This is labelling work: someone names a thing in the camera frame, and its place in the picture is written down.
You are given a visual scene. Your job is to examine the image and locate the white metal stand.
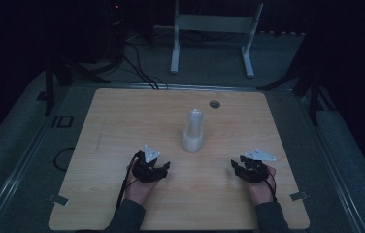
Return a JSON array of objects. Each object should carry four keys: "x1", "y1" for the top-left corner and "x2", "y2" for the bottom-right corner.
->
[{"x1": 170, "y1": 0, "x2": 265, "y2": 80}]

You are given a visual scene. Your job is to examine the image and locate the right hand-held gripper black cable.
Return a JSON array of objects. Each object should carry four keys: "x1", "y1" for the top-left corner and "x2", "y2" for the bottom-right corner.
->
[{"x1": 263, "y1": 169, "x2": 279, "y2": 204}]

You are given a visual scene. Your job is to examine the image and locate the black tripod stand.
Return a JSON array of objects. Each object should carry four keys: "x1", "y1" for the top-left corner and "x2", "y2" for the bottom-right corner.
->
[
  {"x1": 255, "y1": 61, "x2": 338, "y2": 128},
  {"x1": 36, "y1": 0, "x2": 113, "y2": 117}
]

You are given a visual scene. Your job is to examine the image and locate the stack of clear plastic cups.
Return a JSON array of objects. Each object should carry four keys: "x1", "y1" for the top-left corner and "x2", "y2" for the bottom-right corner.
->
[{"x1": 182, "y1": 108, "x2": 205, "y2": 154}]

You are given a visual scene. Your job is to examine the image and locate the person's right hand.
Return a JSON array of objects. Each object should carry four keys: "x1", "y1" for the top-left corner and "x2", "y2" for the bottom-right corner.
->
[{"x1": 246, "y1": 164, "x2": 278, "y2": 206}]

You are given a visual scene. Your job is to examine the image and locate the hand-held gripper black cable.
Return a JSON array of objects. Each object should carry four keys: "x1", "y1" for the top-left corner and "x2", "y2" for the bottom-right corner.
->
[
  {"x1": 115, "y1": 150, "x2": 142, "y2": 214},
  {"x1": 263, "y1": 169, "x2": 279, "y2": 204}
]

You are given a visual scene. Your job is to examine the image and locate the left hand-held gripper black cable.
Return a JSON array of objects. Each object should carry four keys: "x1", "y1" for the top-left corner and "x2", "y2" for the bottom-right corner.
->
[{"x1": 115, "y1": 150, "x2": 142, "y2": 214}]

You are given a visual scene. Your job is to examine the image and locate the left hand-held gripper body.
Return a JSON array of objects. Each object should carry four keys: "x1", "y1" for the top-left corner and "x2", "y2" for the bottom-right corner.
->
[{"x1": 133, "y1": 144, "x2": 169, "y2": 184}]

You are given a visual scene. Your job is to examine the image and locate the black cable loop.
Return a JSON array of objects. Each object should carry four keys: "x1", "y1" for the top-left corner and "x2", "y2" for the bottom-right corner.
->
[{"x1": 52, "y1": 147, "x2": 76, "y2": 173}]

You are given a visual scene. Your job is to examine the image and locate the black floor cables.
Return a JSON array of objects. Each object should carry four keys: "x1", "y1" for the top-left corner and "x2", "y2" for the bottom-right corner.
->
[{"x1": 118, "y1": 32, "x2": 169, "y2": 90}]

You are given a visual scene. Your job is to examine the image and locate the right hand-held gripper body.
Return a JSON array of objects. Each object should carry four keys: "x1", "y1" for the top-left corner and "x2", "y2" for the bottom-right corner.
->
[{"x1": 238, "y1": 148, "x2": 278, "y2": 184}]

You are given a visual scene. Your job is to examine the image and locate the black rectangular floor marker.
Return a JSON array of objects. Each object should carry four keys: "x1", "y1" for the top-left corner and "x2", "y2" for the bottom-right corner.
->
[{"x1": 51, "y1": 115, "x2": 75, "y2": 129}]

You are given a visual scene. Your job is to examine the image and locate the person's left hand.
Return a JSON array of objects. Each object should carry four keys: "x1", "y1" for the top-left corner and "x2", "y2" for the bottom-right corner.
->
[{"x1": 125, "y1": 160, "x2": 159, "y2": 206}]

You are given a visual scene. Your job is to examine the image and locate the grey tape strip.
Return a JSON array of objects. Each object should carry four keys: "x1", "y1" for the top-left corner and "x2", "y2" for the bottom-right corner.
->
[
  {"x1": 48, "y1": 193, "x2": 70, "y2": 207},
  {"x1": 289, "y1": 191, "x2": 311, "y2": 202}
]

